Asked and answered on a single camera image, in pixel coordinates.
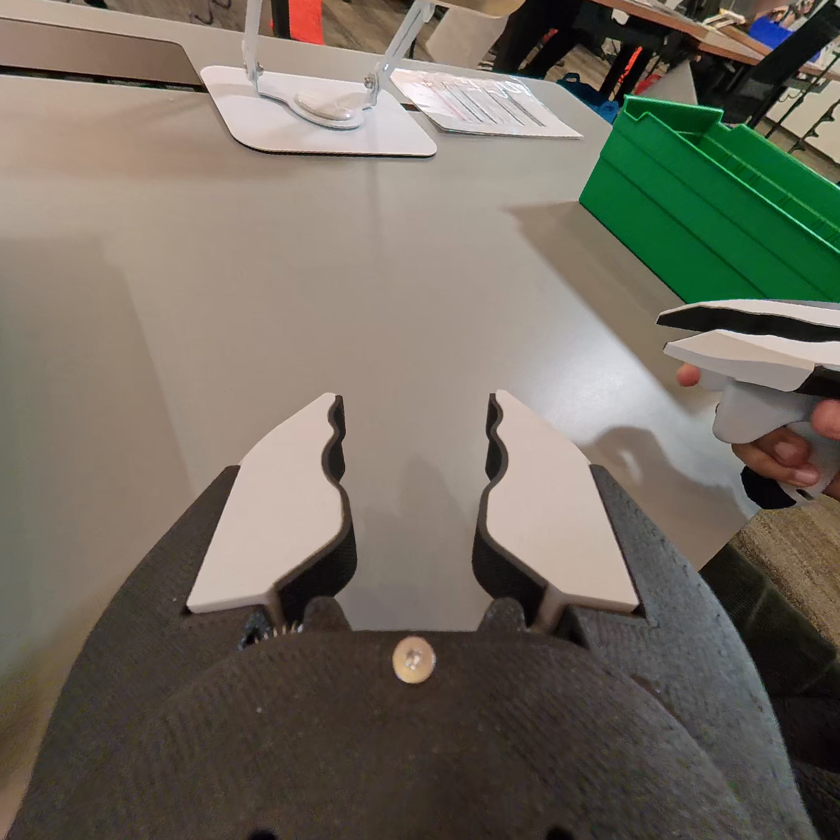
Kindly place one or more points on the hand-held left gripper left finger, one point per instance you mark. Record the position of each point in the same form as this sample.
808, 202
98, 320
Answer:
275, 518

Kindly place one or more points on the pale oval pad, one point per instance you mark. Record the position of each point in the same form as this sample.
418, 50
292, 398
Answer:
321, 105

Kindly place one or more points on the blue bag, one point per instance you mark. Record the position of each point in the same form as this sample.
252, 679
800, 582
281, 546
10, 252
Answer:
590, 98

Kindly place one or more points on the wooden top table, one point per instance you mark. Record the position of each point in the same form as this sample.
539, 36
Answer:
722, 39

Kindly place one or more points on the dark grey mat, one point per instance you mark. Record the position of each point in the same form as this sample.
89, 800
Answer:
98, 56

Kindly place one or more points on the green plastic bin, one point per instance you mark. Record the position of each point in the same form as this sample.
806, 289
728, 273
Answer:
689, 216

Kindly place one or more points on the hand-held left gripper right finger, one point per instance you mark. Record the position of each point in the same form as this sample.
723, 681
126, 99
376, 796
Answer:
558, 518

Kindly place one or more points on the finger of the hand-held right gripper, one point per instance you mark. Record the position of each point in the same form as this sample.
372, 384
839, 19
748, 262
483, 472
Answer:
735, 318
741, 358

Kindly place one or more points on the blue plastic bin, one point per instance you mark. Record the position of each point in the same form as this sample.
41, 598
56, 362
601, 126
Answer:
771, 33

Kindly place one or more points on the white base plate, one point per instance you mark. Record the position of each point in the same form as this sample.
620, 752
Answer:
275, 131

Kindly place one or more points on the person's right hand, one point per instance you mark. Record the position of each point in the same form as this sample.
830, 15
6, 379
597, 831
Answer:
787, 456

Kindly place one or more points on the grey desk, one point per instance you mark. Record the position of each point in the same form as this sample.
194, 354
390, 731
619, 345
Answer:
328, 262

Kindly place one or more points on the laminated paper sheet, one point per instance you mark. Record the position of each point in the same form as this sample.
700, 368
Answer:
485, 105

